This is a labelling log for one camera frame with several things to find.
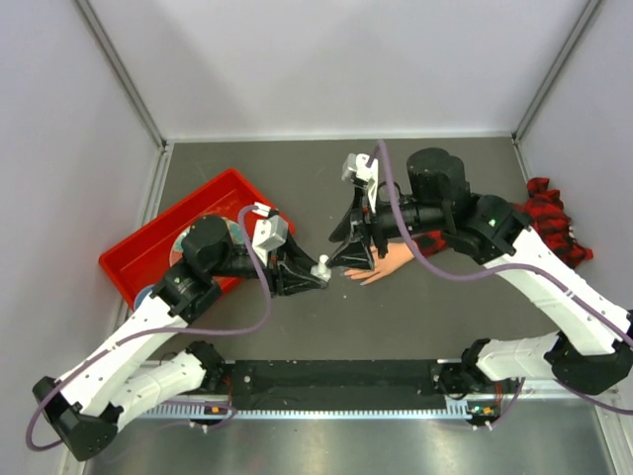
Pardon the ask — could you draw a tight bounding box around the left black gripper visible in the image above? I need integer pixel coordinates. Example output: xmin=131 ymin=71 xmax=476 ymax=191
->
xmin=210 ymin=230 xmax=329 ymax=298

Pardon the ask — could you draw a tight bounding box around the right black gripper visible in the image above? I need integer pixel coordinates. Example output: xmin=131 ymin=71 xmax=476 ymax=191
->
xmin=326 ymin=185 xmax=446 ymax=272

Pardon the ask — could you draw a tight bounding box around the clear nail polish bottle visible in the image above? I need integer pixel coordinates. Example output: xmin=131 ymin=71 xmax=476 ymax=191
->
xmin=311 ymin=263 xmax=331 ymax=283

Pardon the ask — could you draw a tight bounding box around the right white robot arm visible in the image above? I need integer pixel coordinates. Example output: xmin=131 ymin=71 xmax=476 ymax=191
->
xmin=329 ymin=143 xmax=632 ymax=396

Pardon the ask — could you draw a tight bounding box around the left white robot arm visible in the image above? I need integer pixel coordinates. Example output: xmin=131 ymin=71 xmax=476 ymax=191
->
xmin=33 ymin=211 xmax=331 ymax=461

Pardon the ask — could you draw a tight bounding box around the mannequin hand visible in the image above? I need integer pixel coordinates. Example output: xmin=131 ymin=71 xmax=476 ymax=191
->
xmin=343 ymin=242 xmax=414 ymax=286

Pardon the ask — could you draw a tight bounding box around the red and teal plate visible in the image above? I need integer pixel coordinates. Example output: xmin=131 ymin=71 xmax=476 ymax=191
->
xmin=169 ymin=217 xmax=244 ymax=266

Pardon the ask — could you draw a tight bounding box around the blue plastic cup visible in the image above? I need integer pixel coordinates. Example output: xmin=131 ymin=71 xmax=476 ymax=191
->
xmin=133 ymin=285 xmax=153 ymax=311

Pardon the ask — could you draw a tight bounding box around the red plastic tray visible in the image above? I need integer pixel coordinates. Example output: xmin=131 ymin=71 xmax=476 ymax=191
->
xmin=99 ymin=168 xmax=273 ymax=308

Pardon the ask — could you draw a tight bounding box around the red plaid shirt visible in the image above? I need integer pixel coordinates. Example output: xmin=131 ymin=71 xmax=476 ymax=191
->
xmin=414 ymin=177 xmax=593 ymax=269

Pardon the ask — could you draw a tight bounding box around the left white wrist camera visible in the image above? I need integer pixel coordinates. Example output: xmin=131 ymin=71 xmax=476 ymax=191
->
xmin=251 ymin=203 xmax=289 ymax=263

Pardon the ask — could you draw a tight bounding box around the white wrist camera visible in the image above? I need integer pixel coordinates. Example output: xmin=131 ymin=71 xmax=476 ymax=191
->
xmin=341 ymin=153 xmax=379 ymax=210
xmin=251 ymin=203 xmax=289 ymax=263

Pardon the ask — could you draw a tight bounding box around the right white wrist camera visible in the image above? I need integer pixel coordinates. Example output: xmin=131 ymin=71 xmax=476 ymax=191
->
xmin=341 ymin=153 xmax=379 ymax=210

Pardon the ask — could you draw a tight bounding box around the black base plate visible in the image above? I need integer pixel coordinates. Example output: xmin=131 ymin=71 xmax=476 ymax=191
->
xmin=226 ymin=360 xmax=444 ymax=409

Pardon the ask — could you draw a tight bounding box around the slotted cable duct rail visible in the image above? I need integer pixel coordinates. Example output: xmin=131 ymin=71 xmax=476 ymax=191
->
xmin=133 ymin=395 xmax=525 ymax=422

